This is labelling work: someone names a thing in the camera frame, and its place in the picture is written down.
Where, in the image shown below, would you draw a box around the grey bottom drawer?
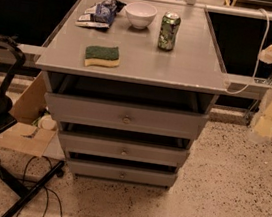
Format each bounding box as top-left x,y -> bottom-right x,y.
67,161 -> 177,187

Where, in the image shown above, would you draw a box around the grey drawer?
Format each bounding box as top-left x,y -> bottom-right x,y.
45,93 -> 208,140
67,161 -> 177,187
58,131 -> 189,167

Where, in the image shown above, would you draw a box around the grey drawer cabinet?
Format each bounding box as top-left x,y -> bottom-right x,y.
36,0 -> 225,176

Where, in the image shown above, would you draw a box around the grey middle drawer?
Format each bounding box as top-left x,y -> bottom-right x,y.
58,131 -> 189,167

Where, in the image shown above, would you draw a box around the grey top drawer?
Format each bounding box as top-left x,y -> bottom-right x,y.
45,93 -> 208,140

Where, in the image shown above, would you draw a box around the metal diagonal rod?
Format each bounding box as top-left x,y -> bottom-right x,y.
244,71 -> 272,125

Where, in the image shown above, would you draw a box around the green soda can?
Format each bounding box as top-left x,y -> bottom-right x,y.
157,11 -> 181,51

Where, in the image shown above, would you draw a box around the white bowl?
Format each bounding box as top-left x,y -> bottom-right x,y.
125,2 -> 158,30

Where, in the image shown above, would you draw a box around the green yellow sponge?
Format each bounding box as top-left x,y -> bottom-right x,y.
84,45 -> 120,68

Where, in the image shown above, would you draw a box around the blue chip bag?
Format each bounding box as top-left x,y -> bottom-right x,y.
75,0 -> 126,29

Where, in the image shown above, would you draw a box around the white roll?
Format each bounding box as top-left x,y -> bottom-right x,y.
38,115 -> 57,131

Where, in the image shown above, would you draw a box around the cardboard box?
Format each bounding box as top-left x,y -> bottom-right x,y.
0,73 -> 58,157

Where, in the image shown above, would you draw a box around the grey metal rail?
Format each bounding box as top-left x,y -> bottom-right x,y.
225,74 -> 272,99

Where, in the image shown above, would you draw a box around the white cable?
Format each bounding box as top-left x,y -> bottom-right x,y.
225,5 -> 272,100

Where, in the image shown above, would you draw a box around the black floor cable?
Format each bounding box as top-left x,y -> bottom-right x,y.
15,152 -> 74,217

